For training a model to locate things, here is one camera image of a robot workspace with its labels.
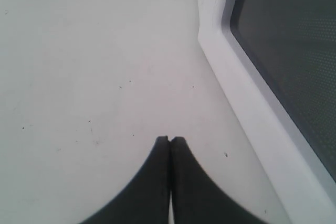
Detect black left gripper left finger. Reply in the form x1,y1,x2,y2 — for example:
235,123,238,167
83,136,171,223

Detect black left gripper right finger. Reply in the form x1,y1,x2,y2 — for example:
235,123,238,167
170,137,265,223

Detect white microwave oven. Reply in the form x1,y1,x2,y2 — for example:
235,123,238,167
198,0,335,223

